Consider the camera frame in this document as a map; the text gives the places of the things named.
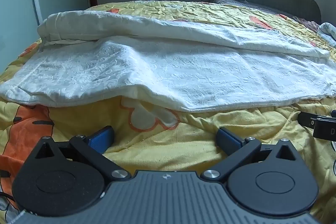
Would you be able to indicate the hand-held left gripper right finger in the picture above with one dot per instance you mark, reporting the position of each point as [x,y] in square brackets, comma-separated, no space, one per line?
[227,140]

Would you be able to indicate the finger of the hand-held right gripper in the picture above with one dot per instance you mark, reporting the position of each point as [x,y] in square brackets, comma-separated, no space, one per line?
[309,121]

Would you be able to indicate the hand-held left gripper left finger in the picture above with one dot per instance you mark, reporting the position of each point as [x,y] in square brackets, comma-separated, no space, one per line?
[101,139]

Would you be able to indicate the white pants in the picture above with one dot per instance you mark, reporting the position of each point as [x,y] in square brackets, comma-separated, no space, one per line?
[162,66]

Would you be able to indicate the yellow printed blanket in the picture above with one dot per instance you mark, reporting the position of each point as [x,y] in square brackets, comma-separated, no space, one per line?
[183,145]

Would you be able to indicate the white green patterned cloth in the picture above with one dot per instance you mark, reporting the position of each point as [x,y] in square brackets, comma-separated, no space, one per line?
[328,32]

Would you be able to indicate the brown cloth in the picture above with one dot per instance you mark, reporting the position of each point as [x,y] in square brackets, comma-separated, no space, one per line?
[305,22]

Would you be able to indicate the patterned pillow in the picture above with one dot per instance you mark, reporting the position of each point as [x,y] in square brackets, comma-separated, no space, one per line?
[231,1]

